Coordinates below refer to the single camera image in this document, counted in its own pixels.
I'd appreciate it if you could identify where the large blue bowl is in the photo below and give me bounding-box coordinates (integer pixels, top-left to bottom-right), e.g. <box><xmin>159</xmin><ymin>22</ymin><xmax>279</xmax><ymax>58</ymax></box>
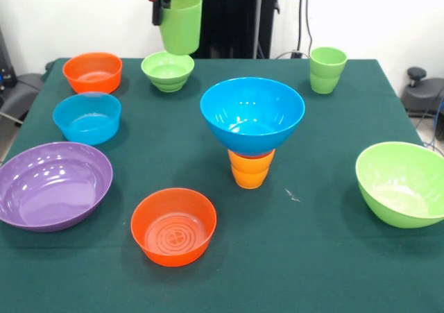
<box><xmin>199</xmin><ymin>76</ymin><xmax>306</xmax><ymax>157</ymax></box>

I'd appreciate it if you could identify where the orange-yellow stepped cup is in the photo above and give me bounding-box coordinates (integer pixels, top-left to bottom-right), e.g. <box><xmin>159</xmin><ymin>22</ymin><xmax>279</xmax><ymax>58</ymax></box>
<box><xmin>227</xmin><ymin>148</ymin><xmax>276</xmax><ymax>189</ymax></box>

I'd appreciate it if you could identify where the orange bowl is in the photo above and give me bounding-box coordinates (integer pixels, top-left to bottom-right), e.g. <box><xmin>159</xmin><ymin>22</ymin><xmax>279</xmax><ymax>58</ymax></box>
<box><xmin>130</xmin><ymin>187</ymin><xmax>218</xmax><ymax>268</ymax></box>
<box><xmin>62</xmin><ymin>51</ymin><xmax>123</xmax><ymax>94</ymax></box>

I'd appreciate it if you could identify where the small light green bowl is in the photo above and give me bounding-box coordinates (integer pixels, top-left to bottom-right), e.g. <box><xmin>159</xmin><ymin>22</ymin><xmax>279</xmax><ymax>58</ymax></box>
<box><xmin>140</xmin><ymin>50</ymin><xmax>196</xmax><ymax>93</ymax></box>

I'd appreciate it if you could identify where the small blue bowl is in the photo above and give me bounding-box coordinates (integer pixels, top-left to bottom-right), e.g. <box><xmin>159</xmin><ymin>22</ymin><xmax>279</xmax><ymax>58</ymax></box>
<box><xmin>52</xmin><ymin>91</ymin><xmax>122</xmax><ymax>146</ymax></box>

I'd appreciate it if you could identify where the grey stand base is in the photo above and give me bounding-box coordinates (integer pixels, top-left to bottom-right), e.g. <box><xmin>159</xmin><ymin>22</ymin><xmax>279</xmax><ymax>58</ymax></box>
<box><xmin>401</xmin><ymin>66</ymin><xmax>444</xmax><ymax>119</ymax></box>
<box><xmin>0</xmin><ymin>72</ymin><xmax>46</xmax><ymax>124</ymax></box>

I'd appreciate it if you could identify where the black device with blue light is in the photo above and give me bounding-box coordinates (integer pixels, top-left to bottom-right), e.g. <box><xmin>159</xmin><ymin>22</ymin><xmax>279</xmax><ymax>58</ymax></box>
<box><xmin>0</xmin><ymin>26</ymin><xmax>18</xmax><ymax>88</ymax></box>

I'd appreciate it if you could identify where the green stepped cup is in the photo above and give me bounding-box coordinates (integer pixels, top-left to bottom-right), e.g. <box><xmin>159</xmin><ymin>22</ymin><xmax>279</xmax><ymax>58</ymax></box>
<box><xmin>309</xmin><ymin>46</ymin><xmax>348</xmax><ymax>94</ymax></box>

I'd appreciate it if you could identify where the purple bowl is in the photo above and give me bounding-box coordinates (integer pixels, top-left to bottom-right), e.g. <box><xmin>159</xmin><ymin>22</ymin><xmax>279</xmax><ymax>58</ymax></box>
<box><xmin>0</xmin><ymin>141</ymin><xmax>114</xmax><ymax>233</ymax></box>

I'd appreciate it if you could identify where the dark green tablecloth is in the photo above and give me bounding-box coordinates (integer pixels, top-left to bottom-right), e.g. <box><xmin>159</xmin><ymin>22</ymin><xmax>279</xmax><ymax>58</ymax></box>
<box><xmin>0</xmin><ymin>58</ymin><xmax>444</xmax><ymax>313</ymax></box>

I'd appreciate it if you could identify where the large green bowl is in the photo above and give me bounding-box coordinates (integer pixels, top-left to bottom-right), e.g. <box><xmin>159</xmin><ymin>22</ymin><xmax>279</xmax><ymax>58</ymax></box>
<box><xmin>355</xmin><ymin>141</ymin><xmax>444</xmax><ymax>229</ymax></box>

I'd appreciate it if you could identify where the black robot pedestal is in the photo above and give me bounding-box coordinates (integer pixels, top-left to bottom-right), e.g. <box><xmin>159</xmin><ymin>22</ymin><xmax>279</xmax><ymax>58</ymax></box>
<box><xmin>187</xmin><ymin>0</ymin><xmax>281</xmax><ymax>60</ymax></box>

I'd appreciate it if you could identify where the black cable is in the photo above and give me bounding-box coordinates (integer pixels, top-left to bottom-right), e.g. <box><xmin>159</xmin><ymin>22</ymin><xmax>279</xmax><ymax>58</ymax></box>
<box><xmin>300</xmin><ymin>0</ymin><xmax>314</xmax><ymax>58</ymax></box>

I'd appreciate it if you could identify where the blue cable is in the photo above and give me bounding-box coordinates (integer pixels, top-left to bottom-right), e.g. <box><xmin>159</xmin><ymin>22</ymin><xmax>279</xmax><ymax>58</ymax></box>
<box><xmin>425</xmin><ymin>97</ymin><xmax>444</xmax><ymax>147</ymax></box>

